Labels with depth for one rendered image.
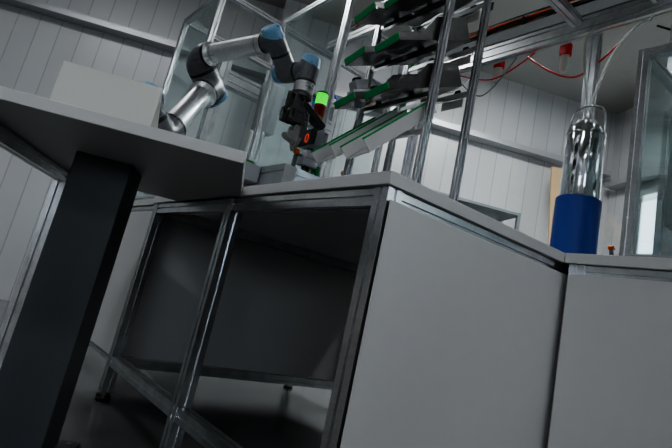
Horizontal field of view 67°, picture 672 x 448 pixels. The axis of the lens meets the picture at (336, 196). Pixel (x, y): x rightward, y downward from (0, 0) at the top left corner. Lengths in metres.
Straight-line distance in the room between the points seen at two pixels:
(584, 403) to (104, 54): 5.20
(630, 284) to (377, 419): 0.78
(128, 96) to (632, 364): 1.54
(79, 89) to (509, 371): 1.41
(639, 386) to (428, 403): 0.56
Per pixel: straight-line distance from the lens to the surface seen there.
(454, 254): 1.22
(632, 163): 1.77
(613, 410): 1.54
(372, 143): 1.41
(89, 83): 1.67
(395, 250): 1.08
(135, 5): 5.98
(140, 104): 1.62
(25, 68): 5.91
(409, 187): 1.11
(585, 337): 1.58
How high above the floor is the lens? 0.55
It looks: 12 degrees up
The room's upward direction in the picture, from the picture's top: 13 degrees clockwise
